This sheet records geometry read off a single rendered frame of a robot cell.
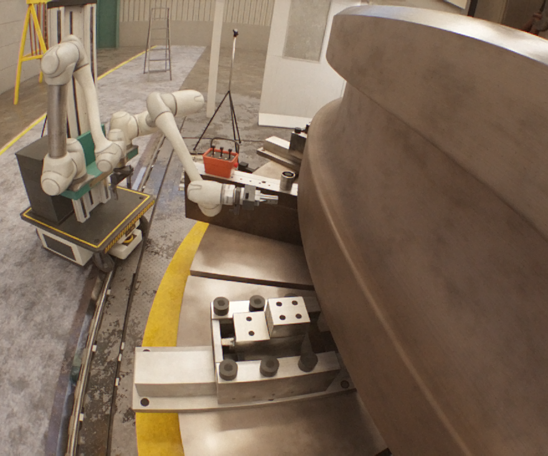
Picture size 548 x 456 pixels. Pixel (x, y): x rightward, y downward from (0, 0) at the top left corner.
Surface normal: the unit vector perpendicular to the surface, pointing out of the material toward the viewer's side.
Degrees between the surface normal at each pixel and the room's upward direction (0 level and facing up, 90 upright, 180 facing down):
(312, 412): 0
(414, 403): 90
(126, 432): 0
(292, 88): 90
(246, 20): 90
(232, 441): 0
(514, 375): 77
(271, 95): 90
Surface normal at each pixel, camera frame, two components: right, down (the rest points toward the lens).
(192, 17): 0.13, 0.63
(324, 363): 0.15, -0.77
